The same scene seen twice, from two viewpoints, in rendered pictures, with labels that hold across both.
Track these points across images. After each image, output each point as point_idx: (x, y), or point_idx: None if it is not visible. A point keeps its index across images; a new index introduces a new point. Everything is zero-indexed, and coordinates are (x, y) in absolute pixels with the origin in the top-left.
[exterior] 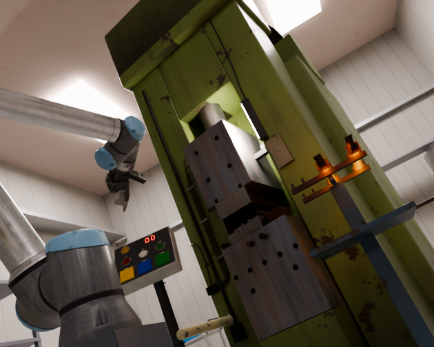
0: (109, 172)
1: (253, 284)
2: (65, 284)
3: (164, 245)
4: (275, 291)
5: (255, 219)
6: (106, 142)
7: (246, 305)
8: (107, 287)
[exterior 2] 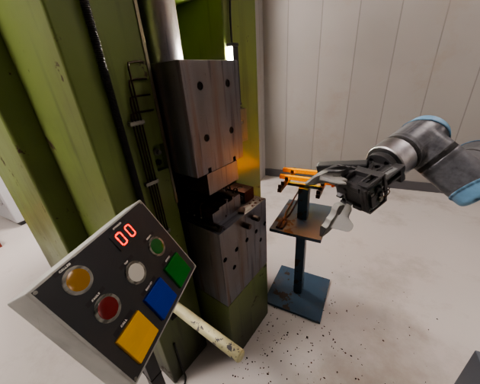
0: (390, 176)
1: (235, 261)
2: None
3: (163, 243)
4: (247, 261)
5: (237, 196)
6: None
7: (226, 282)
8: None
